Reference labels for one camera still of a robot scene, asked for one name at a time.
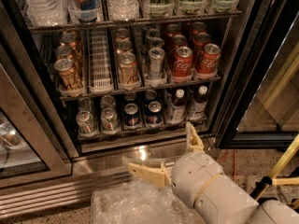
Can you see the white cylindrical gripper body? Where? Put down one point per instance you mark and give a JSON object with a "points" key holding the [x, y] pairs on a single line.
{"points": [[193, 174]]}

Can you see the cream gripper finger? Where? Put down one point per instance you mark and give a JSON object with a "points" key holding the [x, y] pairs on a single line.
{"points": [[153, 171], [194, 143]]}

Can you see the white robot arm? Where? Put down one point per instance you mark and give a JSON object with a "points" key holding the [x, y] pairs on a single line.
{"points": [[222, 201]]}

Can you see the front right blue pepsi can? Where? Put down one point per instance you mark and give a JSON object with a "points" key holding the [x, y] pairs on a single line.
{"points": [[154, 113]]}

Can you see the blue pepsi can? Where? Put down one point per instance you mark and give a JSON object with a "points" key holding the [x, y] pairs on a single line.
{"points": [[131, 114], [154, 113], [130, 97], [150, 96]]}

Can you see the back right blue pepsi can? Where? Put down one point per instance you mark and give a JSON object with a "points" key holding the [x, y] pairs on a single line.
{"points": [[150, 96]]}

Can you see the front left blue pepsi can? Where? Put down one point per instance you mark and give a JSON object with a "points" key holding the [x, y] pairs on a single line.
{"points": [[131, 114]]}

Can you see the open glass fridge door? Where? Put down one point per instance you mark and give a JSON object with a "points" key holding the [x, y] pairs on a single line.
{"points": [[259, 106]]}

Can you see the back left blue pepsi can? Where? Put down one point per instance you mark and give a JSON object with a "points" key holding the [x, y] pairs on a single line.
{"points": [[130, 97]]}

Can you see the front left red cola can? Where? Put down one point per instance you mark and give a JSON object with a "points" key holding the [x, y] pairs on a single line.
{"points": [[182, 62]]}

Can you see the red cola can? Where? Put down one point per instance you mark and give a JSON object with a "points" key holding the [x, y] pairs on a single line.
{"points": [[196, 28], [171, 30], [199, 41], [182, 62], [178, 41]]}

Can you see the front right orange cola can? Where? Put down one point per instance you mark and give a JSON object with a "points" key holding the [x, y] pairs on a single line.
{"points": [[208, 59]]}

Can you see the front left clear green can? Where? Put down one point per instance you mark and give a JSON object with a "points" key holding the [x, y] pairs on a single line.
{"points": [[85, 122]]}

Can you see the front gold can centre row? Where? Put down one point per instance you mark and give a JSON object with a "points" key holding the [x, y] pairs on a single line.
{"points": [[128, 68]]}

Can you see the gold can row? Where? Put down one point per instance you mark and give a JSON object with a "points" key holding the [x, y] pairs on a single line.
{"points": [[73, 40], [124, 46], [65, 51], [122, 34], [68, 74], [128, 68]]}

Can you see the front slim silver can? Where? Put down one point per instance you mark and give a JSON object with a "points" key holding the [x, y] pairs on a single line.
{"points": [[156, 63]]}

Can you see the slim silver can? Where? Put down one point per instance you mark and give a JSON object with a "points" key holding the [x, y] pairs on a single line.
{"points": [[152, 32], [156, 63], [156, 42]]}

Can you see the middle left red cola can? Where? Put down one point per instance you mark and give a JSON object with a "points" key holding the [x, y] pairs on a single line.
{"points": [[178, 41]]}

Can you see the middle right red cola can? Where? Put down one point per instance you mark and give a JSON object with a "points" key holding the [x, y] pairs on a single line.
{"points": [[199, 41]]}

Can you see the back left clear can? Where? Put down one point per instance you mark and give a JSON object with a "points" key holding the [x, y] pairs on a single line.
{"points": [[86, 104]]}

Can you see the middle slim silver can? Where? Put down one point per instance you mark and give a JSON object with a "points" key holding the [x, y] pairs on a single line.
{"points": [[156, 42]]}

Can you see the back left red cola can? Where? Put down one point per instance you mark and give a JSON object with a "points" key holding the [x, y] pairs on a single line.
{"points": [[171, 30]]}

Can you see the back right red cola can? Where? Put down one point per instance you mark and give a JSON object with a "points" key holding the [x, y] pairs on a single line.
{"points": [[196, 28]]}

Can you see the back slim silver can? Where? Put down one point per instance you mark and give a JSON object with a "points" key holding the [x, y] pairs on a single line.
{"points": [[152, 32]]}

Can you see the middle gold can centre row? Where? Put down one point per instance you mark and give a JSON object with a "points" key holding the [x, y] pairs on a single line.
{"points": [[124, 46]]}

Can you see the back gold can centre row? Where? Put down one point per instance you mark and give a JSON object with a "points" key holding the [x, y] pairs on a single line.
{"points": [[122, 34]]}

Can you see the left closed fridge door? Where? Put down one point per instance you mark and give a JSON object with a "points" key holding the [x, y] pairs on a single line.
{"points": [[36, 154]]}

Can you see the front gold can left row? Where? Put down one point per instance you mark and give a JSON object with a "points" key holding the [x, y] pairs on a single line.
{"points": [[68, 74]]}

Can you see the middle gold can left row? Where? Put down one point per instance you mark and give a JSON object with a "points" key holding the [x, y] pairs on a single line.
{"points": [[65, 51]]}

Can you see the back gold can left row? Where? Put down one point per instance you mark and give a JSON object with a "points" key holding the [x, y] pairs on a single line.
{"points": [[73, 40]]}

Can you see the blue red bull can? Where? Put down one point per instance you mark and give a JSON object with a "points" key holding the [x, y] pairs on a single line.
{"points": [[85, 11]]}

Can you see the right brown juice bottle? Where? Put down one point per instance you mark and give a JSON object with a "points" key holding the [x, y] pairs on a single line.
{"points": [[196, 107]]}

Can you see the brown juice bottle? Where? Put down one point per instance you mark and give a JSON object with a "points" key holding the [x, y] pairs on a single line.
{"points": [[196, 107], [176, 107]]}

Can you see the left brown juice bottle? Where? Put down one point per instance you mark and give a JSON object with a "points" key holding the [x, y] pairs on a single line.
{"points": [[176, 107]]}

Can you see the yellow black tripod stand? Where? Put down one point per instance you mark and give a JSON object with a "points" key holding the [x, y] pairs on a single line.
{"points": [[273, 179]]}

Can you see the empty white wire can tray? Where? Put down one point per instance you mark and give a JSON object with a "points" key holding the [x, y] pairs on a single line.
{"points": [[100, 76]]}

